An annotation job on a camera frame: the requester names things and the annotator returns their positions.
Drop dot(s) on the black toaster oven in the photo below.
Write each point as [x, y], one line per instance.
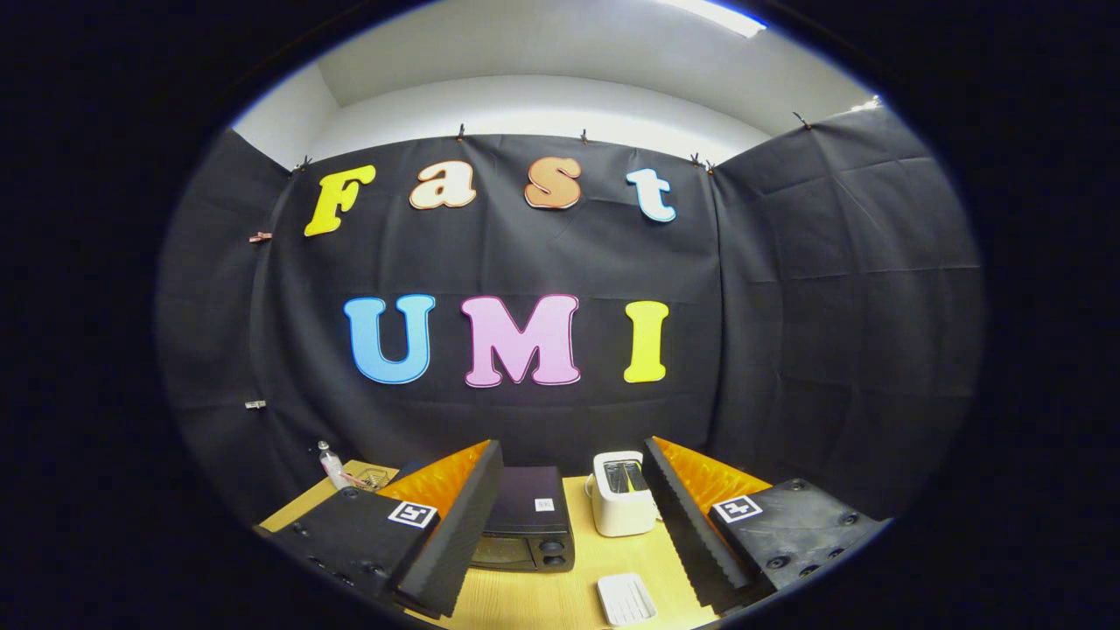
[534, 525]

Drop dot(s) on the white pop-up toaster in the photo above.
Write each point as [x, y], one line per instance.
[623, 512]

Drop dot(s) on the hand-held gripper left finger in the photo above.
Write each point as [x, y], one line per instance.
[459, 534]

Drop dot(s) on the clear plastic bottle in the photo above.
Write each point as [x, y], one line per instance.
[332, 468]

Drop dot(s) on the red striped stick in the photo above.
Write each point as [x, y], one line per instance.
[357, 479]

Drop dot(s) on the black backdrop cloth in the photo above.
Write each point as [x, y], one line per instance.
[525, 254]

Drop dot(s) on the small white ribbed plate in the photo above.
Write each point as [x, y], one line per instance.
[626, 599]

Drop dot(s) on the ceiling light strip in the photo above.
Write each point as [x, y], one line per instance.
[713, 16]

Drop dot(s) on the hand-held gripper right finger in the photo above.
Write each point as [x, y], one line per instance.
[687, 534]

